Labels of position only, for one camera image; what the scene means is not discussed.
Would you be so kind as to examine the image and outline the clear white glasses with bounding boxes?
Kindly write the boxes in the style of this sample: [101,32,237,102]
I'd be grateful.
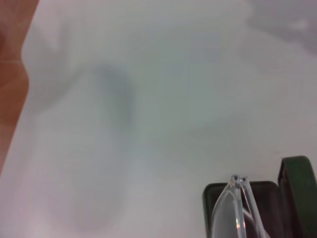
[211,174,270,238]

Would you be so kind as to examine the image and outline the green glasses case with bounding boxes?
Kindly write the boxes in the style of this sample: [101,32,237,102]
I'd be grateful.
[202,155,317,238]

